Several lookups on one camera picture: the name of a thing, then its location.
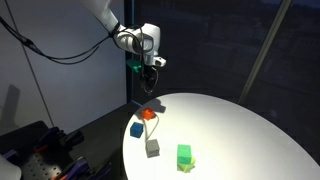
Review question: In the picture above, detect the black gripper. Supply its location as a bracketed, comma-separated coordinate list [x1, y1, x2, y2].
[140, 65, 158, 95]

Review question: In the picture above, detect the orange block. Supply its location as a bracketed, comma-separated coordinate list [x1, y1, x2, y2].
[142, 108, 155, 120]

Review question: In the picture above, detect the blue block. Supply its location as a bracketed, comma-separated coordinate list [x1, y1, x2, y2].
[130, 122, 143, 138]

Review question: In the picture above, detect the gray block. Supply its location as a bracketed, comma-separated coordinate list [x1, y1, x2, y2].
[146, 139, 160, 158]

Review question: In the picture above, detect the green block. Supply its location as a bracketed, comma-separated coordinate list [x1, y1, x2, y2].
[177, 144, 192, 164]

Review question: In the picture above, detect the yellow-green block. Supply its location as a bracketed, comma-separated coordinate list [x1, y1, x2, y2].
[177, 157, 196, 173]

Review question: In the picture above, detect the purple orange clamp upper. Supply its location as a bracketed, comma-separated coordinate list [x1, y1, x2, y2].
[33, 127, 84, 153]

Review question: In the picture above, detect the purple orange clamp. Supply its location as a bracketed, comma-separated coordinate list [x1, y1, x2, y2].
[52, 157, 112, 180]
[33, 127, 84, 153]

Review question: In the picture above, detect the purple orange clamp lower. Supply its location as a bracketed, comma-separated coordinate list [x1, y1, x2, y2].
[52, 157, 112, 180]

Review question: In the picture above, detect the black perforated metal plate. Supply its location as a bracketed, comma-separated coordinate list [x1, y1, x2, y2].
[0, 146, 88, 180]

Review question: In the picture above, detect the black clamp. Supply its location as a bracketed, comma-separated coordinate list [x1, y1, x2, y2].
[1, 150, 23, 166]

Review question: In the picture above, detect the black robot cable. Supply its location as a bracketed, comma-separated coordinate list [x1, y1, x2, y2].
[0, 15, 154, 96]

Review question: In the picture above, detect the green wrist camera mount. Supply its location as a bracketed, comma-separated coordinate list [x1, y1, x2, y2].
[126, 59, 141, 73]

